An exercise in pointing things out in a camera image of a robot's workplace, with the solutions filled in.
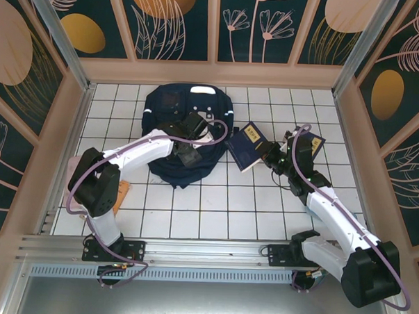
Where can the blue book yellow title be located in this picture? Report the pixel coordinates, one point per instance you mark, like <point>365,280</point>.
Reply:
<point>318,146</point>
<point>244,148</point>

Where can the navy blue backpack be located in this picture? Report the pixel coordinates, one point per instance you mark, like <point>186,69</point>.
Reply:
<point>162,116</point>

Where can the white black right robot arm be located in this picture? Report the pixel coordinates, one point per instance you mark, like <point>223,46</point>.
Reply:
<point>339,218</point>

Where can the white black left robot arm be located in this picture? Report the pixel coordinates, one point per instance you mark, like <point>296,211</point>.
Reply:
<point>140,154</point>

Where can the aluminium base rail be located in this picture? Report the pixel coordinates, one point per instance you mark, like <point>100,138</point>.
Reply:
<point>209,249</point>

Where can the aluminium corner post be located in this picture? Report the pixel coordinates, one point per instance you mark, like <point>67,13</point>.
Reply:
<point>59,32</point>
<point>366,45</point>

